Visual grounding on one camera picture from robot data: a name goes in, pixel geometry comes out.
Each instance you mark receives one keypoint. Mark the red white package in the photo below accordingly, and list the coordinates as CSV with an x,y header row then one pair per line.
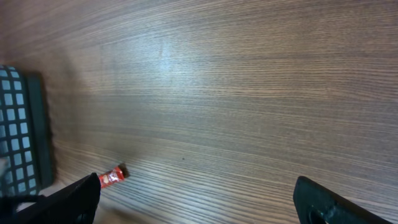
x,y
117,174

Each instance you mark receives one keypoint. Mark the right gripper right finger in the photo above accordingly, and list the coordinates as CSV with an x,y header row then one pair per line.
x,y
316,204

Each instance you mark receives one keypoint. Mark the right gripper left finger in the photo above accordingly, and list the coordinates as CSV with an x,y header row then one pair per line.
x,y
76,203

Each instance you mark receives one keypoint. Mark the grey plastic mesh basket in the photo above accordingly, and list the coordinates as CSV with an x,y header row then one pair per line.
x,y
25,135

